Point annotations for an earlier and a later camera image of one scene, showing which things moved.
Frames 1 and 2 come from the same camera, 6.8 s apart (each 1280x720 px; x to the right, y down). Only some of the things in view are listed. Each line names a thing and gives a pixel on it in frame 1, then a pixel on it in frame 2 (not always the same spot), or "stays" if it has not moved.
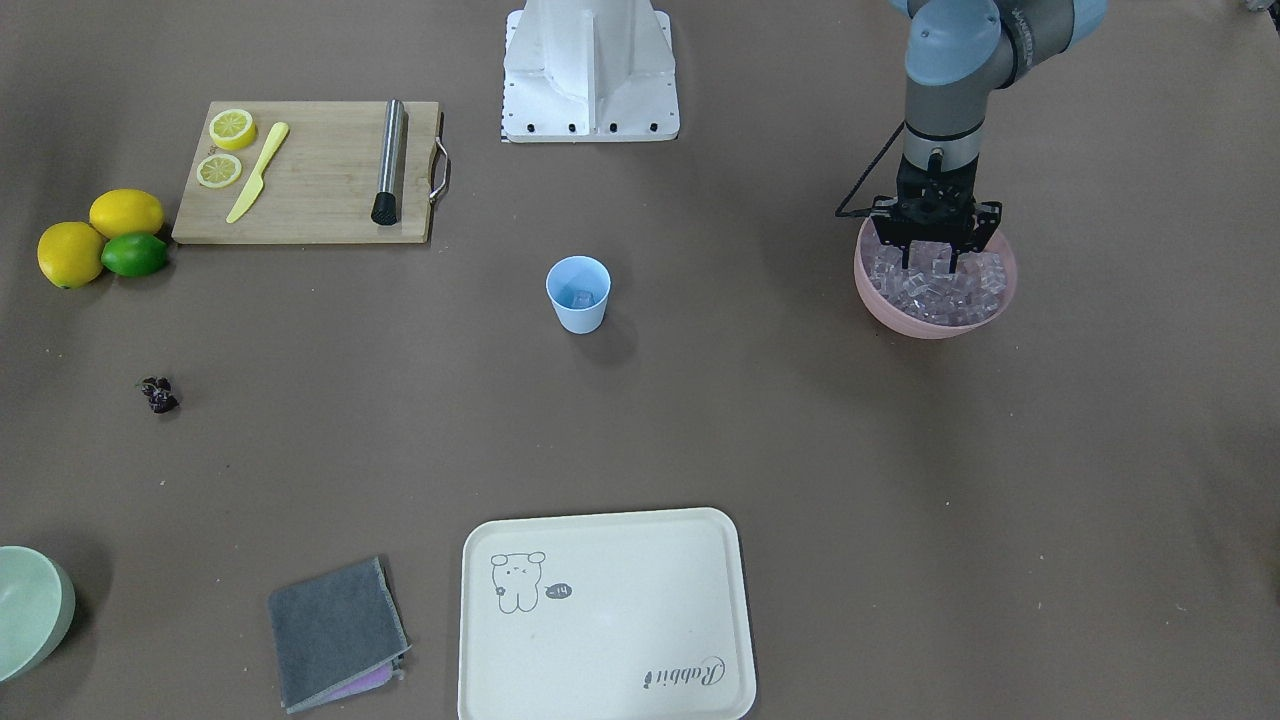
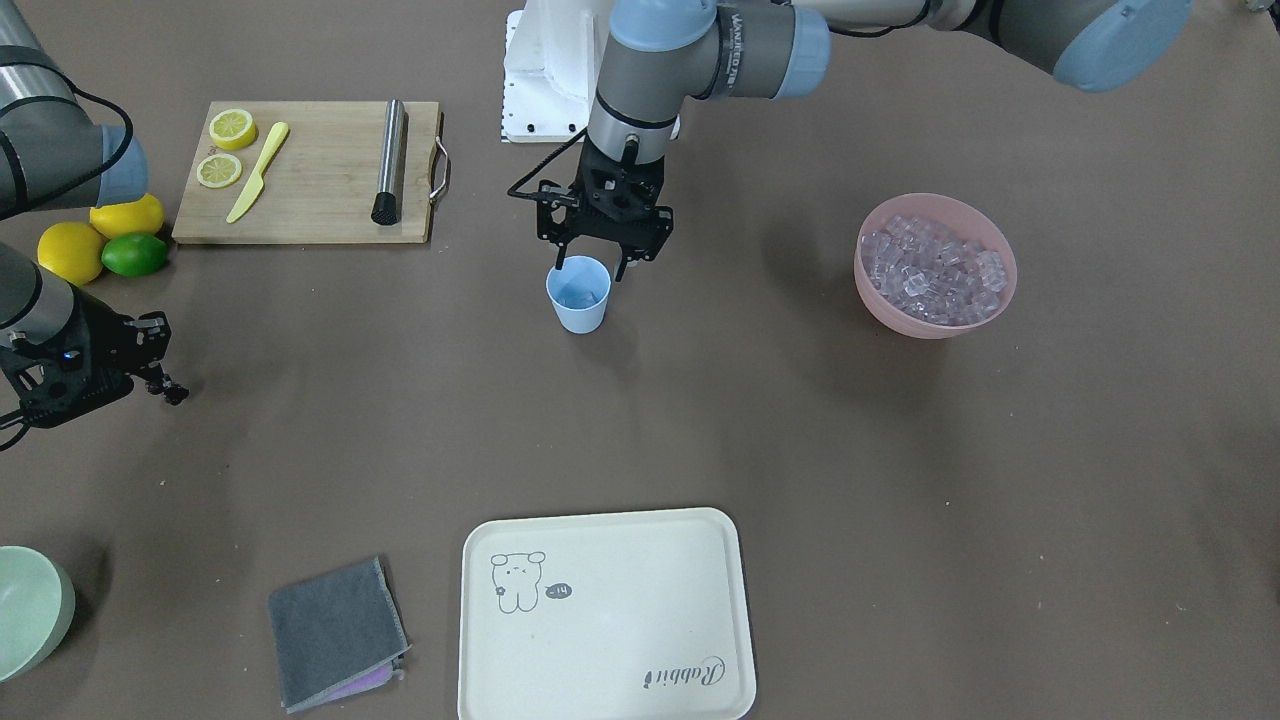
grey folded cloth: (337, 636) stays
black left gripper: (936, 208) to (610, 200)
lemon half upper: (232, 129) stays
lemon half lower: (218, 171) stays
